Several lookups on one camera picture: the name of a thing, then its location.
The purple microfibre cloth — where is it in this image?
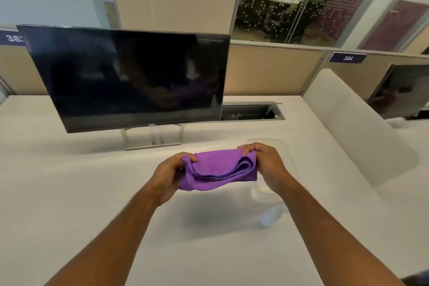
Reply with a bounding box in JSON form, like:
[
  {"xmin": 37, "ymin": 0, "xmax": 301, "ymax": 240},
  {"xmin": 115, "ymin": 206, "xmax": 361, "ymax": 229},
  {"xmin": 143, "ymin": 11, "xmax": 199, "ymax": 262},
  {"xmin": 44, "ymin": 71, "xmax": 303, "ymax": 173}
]
[{"xmin": 177, "ymin": 148, "xmax": 259, "ymax": 193}]

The person's left forearm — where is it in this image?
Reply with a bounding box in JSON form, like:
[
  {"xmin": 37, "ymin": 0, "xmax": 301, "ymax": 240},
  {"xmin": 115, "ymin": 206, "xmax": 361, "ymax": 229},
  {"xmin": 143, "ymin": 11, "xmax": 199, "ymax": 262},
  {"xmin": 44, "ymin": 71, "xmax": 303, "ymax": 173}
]
[{"xmin": 45, "ymin": 188, "xmax": 160, "ymax": 286}]

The black monitor with silver stand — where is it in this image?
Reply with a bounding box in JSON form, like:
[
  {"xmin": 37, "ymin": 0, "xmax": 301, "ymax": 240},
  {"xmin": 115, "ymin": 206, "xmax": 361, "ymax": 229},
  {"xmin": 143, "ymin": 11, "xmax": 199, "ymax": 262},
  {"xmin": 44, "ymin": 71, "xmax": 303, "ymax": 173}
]
[{"xmin": 16, "ymin": 25, "xmax": 232, "ymax": 151}]

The open grey desk cable hatch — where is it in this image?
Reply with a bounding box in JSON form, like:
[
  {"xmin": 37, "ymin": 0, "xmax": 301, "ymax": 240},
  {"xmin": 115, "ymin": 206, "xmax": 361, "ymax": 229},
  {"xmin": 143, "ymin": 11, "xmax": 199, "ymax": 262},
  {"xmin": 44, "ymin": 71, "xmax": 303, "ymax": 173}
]
[{"xmin": 221, "ymin": 101, "xmax": 286, "ymax": 122}]

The person's blue jeans leg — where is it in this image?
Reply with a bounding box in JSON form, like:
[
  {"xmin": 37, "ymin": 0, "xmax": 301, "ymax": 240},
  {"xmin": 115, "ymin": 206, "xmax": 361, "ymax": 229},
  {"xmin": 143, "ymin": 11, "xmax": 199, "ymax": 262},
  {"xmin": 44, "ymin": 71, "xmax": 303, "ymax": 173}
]
[{"xmin": 400, "ymin": 270, "xmax": 429, "ymax": 286}]

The blue number sign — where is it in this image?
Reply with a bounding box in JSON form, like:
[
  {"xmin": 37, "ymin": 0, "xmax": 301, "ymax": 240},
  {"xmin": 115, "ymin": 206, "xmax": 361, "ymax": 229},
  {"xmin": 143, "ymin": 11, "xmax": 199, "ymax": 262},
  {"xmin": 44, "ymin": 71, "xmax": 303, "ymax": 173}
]
[
  {"xmin": 0, "ymin": 29, "xmax": 27, "ymax": 47},
  {"xmin": 328, "ymin": 51, "xmax": 368, "ymax": 64}
]

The clear plastic container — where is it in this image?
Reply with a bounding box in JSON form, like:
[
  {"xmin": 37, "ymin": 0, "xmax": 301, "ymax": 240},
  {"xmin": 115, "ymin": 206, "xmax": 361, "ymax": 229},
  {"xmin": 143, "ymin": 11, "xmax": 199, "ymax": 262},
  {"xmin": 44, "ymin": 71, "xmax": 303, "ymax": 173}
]
[{"xmin": 246, "ymin": 137, "xmax": 301, "ymax": 204}]

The small white spray bottle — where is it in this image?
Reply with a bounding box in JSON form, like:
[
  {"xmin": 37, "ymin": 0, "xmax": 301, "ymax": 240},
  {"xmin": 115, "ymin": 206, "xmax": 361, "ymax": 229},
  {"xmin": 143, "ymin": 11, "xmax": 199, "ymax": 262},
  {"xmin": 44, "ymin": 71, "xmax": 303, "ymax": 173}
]
[{"xmin": 258, "ymin": 205, "xmax": 287, "ymax": 228}]

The dotted glass wall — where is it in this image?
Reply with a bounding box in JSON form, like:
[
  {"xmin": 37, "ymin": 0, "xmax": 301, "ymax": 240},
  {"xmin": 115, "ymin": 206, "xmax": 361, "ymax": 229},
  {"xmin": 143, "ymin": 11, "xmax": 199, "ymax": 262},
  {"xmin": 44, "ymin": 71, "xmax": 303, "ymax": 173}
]
[{"xmin": 231, "ymin": 0, "xmax": 391, "ymax": 48}]

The person's right hand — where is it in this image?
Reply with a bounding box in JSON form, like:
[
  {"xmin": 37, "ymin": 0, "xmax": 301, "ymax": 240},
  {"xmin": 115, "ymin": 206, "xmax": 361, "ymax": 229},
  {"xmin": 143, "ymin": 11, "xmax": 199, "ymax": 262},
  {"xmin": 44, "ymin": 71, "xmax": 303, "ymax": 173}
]
[{"xmin": 236, "ymin": 142, "xmax": 295, "ymax": 196}]

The person's right forearm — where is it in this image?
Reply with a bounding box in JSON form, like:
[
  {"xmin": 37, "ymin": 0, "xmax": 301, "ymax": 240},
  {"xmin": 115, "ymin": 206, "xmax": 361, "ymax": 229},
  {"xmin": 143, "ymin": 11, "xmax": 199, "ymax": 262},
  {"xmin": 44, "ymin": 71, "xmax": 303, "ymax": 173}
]
[{"xmin": 276, "ymin": 177, "xmax": 406, "ymax": 286}]

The beige partition panel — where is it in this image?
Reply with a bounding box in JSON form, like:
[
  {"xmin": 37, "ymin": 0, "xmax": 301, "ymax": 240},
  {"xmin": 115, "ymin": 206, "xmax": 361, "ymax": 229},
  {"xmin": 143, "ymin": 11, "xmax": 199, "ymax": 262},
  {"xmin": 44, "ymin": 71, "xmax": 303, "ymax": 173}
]
[
  {"xmin": 316, "ymin": 51, "xmax": 429, "ymax": 102},
  {"xmin": 0, "ymin": 27, "xmax": 326, "ymax": 97}
]

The person's left hand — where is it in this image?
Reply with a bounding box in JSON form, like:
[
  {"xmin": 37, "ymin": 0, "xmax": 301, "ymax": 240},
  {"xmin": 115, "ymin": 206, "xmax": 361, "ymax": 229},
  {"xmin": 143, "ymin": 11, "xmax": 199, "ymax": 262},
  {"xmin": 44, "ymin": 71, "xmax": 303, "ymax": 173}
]
[{"xmin": 147, "ymin": 151, "xmax": 198, "ymax": 206}]

